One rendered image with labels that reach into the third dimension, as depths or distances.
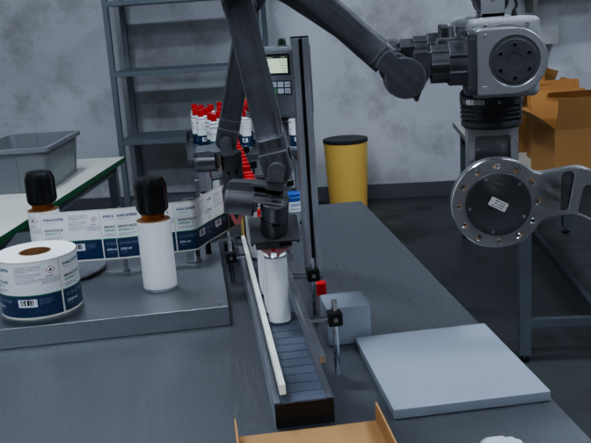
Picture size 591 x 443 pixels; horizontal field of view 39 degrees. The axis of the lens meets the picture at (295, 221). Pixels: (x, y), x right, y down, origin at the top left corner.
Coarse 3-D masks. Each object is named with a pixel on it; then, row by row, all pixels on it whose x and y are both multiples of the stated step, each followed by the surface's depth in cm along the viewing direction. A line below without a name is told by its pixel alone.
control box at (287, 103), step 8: (272, 48) 223; (280, 48) 222; (288, 48) 221; (272, 80) 225; (280, 80) 224; (280, 96) 225; (288, 96) 224; (312, 96) 231; (280, 104) 226; (288, 104) 224; (312, 104) 231; (248, 112) 231; (280, 112) 226; (288, 112) 225
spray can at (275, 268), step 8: (264, 256) 186; (272, 256) 185; (280, 256) 185; (272, 264) 185; (280, 264) 185; (272, 272) 185; (280, 272) 185; (272, 280) 186; (280, 280) 186; (272, 288) 186; (280, 288) 186; (288, 288) 188; (272, 296) 187; (280, 296) 187; (288, 296) 188; (272, 304) 187; (280, 304) 187; (288, 304) 189; (272, 312) 188; (280, 312) 187; (288, 312) 189; (272, 320) 189; (280, 320) 188; (288, 320) 189
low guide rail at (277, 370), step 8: (248, 256) 231; (248, 264) 224; (256, 280) 209; (256, 288) 203; (256, 296) 198; (264, 312) 187; (264, 320) 182; (264, 328) 178; (272, 344) 169; (272, 352) 164; (272, 360) 162; (280, 368) 157; (280, 376) 153; (280, 384) 150; (280, 392) 150
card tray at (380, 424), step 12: (384, 420) 144; (276, 432) 150; (288, 432) 149; (300, 432) 149; (312, 432) 149; (324, 432) 148; (336, 432) 148; (348, 432) 148; (360, 432) 148; (372, 432) 147; (384, 432) 144
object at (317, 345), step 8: (288, 272) 199; (288, 280) 194; (296, 288) 187; (296, 296) 182; (296, 304) 180; (304, 312) 172; (304, 320) 168; (312, 328) 163; (312, 336) 159; (312, 344) 158; (320, 344) 155; (320, 352) 151; (320, 360) 150
